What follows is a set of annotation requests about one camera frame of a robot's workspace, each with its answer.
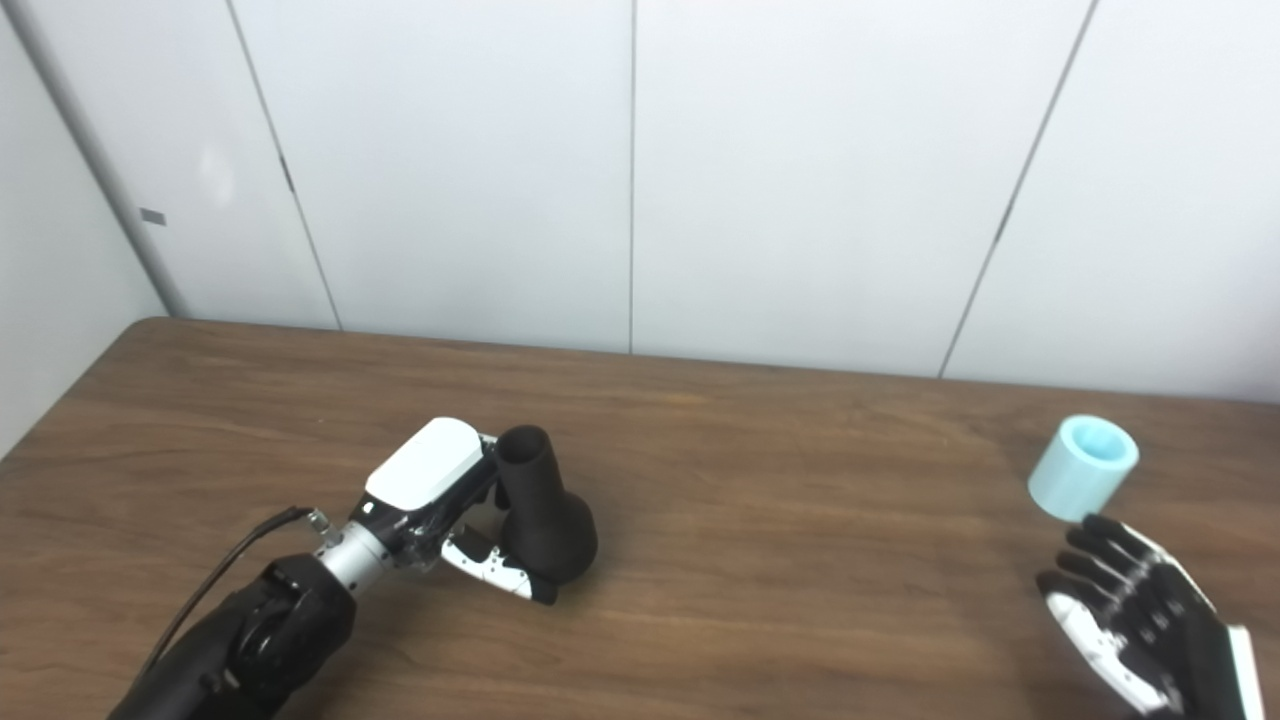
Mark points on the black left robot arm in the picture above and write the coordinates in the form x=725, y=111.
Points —
x=270, y=630

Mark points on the small grey wall tag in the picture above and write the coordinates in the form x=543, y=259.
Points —
x=153, y=216

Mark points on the white and black right hand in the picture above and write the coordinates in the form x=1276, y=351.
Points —
x=1170, y=640

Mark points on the black funnel-shaped nozzle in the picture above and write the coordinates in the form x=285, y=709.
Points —
x=545, y=530

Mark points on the white and black left hand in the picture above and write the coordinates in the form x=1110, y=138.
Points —
x=420, y=465

